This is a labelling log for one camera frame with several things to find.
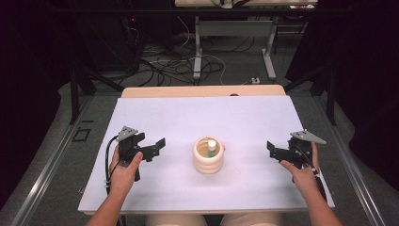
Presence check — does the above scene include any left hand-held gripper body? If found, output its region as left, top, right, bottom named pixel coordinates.
left=116, top=125, right=159, bottom=183

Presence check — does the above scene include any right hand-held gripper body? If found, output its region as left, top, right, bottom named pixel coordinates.
left=277, top=129, right=327, bottom=170

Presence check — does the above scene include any cream ribbed pen holder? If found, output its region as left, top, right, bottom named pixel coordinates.
left=192, top=136, right=226, bottom=175

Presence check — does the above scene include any white green glue stick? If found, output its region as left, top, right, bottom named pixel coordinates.
left=207, top=139, right=217, bottom=158

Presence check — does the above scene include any person's right hand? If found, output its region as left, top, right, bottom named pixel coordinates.
left=279, top=140, right=321, bottom=197

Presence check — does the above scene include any person's left hand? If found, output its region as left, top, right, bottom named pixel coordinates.
left=108, top=146, right=144, bottom=198

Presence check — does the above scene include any white table mat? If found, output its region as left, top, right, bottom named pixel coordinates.
left=77, top=95, right=336, bottom=213

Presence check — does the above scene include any black metal stand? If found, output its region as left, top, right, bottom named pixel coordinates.
left=283, top=60, right=342, bottom=126
left=67, top=59, right=126, bottom=125

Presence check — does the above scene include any person's right thigh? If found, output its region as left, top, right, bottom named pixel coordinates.
left=219, top=213, right=286, bottom=226

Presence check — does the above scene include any person's thigh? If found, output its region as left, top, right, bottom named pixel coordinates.
left=144, top=213, right=209, bottom=226
left=219, top=213, right=286, bottom=226

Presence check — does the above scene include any light wooden table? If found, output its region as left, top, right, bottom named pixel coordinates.
left=84, top=84, right=333, bottom=218

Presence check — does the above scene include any person's left thigh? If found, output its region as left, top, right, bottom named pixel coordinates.
left=144, top=213, right=209, bottom=226

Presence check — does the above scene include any black computer tower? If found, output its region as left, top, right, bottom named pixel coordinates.
left=74, top=12, right=142, bottom=73

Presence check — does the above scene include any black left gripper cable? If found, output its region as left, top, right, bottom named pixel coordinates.
left=104, top=135, right=121, bottom=197

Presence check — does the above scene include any grey floor rail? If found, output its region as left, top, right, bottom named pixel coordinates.
left=10, top=95, right=95, bottom=226
left=313, top=93, right=389, bottom=226

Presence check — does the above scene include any tangle of floor cables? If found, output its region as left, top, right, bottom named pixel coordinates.
left=123, top=15, right=262, bottom=88

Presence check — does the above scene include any grey metal desk frame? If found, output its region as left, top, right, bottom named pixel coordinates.
left=174, top=0, right=318, bottom=81

